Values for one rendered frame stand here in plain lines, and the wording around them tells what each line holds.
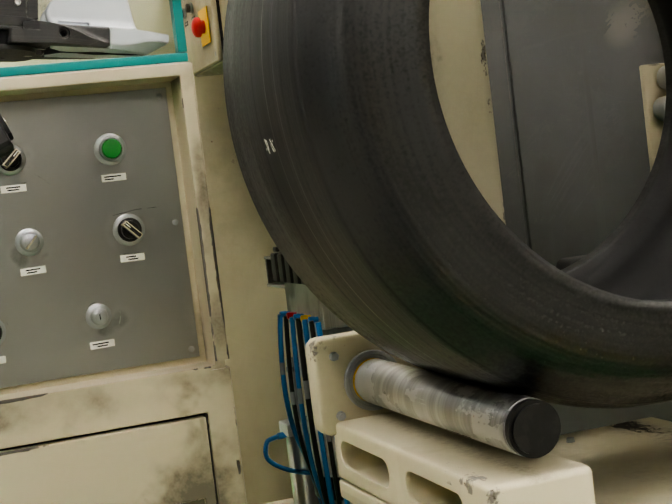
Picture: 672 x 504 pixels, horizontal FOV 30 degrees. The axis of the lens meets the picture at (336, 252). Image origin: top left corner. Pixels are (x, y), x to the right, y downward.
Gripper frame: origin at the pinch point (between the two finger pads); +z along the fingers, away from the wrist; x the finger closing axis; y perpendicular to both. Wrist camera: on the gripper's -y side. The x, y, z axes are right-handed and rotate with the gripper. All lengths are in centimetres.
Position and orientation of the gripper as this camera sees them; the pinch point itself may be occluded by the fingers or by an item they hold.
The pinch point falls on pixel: (151, 48)
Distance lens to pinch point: 96.5
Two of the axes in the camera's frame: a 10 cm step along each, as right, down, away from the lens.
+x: -3.3, -0.2, 9.4
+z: 9.4, -0.1, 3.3
